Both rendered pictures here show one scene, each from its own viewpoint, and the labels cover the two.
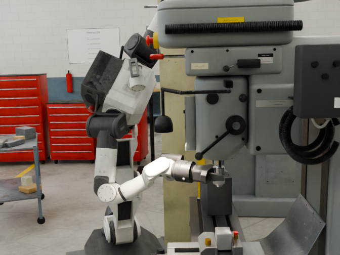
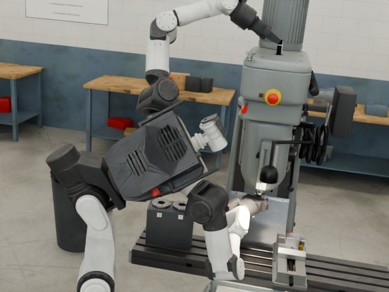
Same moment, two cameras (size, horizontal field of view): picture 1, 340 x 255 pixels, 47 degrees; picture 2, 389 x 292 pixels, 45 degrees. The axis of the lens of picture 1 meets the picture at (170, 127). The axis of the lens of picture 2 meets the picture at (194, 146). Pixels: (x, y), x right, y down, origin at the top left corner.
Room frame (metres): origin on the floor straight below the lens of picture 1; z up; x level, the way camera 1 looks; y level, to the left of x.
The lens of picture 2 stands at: (1.56, 1.79, 2.13)
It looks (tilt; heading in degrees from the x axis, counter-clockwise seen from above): 19 degrees down; 277
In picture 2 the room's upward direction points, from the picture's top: 5 degrees clockwise
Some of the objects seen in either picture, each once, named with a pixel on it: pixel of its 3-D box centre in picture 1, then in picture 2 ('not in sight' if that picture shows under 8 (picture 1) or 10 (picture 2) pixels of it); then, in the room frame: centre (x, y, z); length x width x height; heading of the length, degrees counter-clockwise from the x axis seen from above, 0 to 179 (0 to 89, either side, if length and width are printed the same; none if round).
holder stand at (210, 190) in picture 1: (215, 187); (170, 222); (1.89, -0.22, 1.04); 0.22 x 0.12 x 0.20; 5
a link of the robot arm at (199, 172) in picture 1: (197, 173); (249, 207); (1.53, -0.11, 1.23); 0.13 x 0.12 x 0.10; 155
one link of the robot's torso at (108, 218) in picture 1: (121, 227); not in sight; (2.24, 0.31, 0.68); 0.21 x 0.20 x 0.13; 16
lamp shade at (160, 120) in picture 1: (163, 123); (269, 172); (1.47, 0.02, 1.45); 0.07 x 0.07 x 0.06
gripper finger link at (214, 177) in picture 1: (216, 177); not in sight; (1.46, -0.17, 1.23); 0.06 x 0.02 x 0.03; 65
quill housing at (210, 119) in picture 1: (219, 116); (265, 150); (1.49, -0.19, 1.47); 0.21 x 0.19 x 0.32; 178
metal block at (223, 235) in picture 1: (223, 238); (292, 241); (1.32, -0.18, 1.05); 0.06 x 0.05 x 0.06; 179
